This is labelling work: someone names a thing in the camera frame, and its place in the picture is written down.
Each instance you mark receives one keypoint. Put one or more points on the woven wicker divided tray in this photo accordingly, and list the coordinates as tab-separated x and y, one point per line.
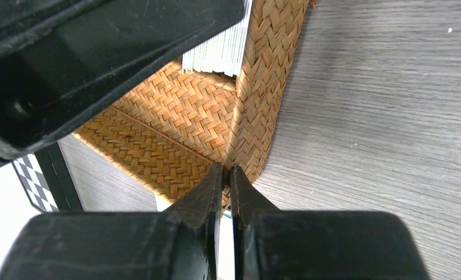
168	130

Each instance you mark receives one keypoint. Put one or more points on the black white chessboard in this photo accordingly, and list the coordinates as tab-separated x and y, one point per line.
47	181

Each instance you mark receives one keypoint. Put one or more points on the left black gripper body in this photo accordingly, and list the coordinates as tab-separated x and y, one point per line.
62	62

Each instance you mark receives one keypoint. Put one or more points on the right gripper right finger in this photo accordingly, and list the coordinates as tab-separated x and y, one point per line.
270	243

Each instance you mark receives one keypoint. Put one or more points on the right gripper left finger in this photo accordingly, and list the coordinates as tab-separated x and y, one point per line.
180	242

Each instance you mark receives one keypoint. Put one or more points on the stack of cards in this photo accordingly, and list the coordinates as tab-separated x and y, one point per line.
222	53

